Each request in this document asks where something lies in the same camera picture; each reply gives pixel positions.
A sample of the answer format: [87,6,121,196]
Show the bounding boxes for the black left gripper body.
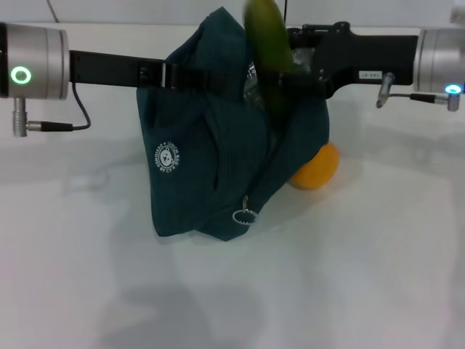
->
[68,49,166,89]

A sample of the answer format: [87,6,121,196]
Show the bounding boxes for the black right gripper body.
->
[311,21,419,100]

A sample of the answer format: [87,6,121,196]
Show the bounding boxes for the green cucumber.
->
[243,0,297,118]

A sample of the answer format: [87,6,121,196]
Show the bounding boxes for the orange yellow pear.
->
[290,142,341,191]

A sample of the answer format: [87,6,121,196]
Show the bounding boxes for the dark teal insulated lunch bag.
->
[136,7,332,243]

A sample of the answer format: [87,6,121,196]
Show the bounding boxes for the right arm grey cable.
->
[375,71,465,113]

